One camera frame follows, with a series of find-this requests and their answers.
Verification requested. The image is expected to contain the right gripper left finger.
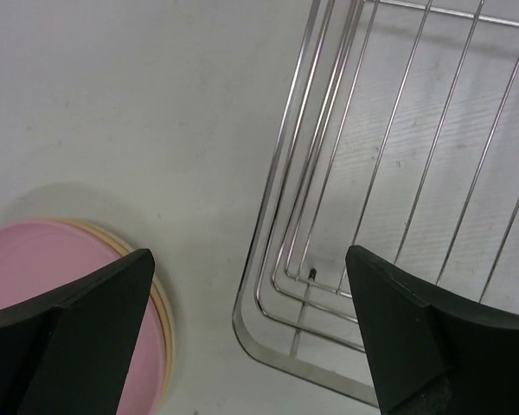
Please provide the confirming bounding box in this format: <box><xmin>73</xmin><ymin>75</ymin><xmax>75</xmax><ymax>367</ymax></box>
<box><xmin>0</xmin><ymin>249</ymin><xmax>155</xmax><ymax>414</ymax></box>

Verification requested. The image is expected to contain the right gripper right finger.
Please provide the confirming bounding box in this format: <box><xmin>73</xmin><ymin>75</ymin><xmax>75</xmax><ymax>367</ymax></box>
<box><xmin>346</xmin><ymin>246</ymin><xmax>519</xmax><ymax>414</ymax></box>

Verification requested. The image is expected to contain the yellow wooden plate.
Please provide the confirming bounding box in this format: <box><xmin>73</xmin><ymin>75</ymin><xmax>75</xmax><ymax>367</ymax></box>
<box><xmin>38</xmin><ymin>215</ymin><xmax>176</xmax><ymax>399</ymax></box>

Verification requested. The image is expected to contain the wire dish rack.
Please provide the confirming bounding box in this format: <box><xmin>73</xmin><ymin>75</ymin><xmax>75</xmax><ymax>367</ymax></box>
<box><xmin>232</xmin><ymin>1</ymin><xmax>519</xmax><ymax>414</ymax></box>

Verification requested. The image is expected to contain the pink rimmed plate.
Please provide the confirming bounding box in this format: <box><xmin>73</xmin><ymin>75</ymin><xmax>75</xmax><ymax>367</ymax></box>
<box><xmin>0</xmin><ymin>220</ymin><xmax>171</xmax><ymax>414</ymax></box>

